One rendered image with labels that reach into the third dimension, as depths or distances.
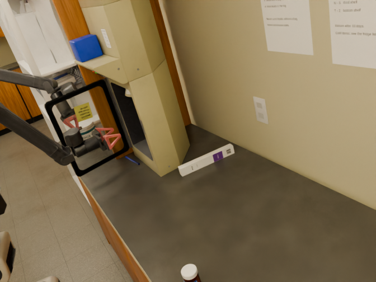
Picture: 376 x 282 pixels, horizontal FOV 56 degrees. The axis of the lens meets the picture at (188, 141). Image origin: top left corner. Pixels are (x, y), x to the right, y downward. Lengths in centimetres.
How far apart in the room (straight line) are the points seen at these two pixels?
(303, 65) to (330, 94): 13
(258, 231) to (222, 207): 19
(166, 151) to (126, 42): 51
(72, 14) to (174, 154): 79
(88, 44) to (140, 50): 25
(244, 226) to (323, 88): 53
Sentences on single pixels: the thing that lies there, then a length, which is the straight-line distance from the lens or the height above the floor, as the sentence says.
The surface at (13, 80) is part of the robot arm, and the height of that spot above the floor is 149.
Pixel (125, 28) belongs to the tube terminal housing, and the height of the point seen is 161.
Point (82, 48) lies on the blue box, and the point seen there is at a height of 156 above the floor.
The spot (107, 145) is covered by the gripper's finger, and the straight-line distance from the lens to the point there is 156.
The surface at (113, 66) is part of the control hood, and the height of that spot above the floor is 149.
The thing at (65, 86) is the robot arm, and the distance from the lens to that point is 178.
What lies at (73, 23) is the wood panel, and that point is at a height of 166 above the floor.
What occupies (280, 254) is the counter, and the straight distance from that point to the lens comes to 115.
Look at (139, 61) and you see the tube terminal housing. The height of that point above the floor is 147.
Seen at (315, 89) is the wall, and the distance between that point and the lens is 125.
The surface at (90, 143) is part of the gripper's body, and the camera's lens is 158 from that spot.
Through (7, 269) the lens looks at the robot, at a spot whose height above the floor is 71.
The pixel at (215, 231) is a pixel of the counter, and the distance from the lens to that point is 126.
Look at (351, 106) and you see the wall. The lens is 119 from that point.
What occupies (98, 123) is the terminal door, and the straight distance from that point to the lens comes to 177.
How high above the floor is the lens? 178
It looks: 26 degrees down
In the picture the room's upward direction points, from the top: 16 degrees counter-clockwise
